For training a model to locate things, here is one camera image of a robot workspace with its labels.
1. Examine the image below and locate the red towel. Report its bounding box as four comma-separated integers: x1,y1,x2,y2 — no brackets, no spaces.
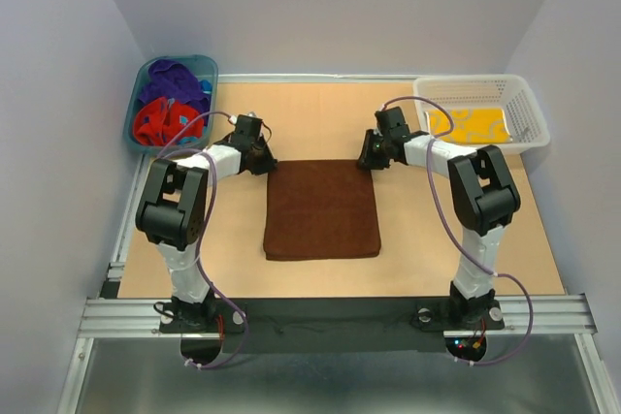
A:
132,97,205,146

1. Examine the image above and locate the brown towel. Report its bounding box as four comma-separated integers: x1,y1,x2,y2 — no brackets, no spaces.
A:
263,160,381,262

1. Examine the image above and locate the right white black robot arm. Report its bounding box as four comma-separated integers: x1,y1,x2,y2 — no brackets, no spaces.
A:
357,108,521,327

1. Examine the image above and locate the purple towel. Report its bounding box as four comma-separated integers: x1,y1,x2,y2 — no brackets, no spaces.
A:
138,59,211,113

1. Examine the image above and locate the white plastic mesh basket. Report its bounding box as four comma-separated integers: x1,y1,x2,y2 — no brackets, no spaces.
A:
413,74,550,154

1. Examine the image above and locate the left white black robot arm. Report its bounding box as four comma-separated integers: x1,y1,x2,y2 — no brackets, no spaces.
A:
135,112,278,331

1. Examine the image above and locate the aluminium rail frame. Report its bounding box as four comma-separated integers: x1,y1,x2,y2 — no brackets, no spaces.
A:
56,74,621,414

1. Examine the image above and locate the yellow grey duck towel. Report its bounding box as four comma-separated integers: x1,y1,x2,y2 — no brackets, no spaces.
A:
424,108,512,145

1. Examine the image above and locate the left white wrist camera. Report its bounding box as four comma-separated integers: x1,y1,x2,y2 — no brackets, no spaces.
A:
228,111,261,126

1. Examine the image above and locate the teal plastic bin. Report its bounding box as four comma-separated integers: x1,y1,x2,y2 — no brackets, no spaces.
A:
123,54,218,155

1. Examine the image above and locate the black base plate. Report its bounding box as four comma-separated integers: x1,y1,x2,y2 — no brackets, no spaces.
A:
153,296,505,364

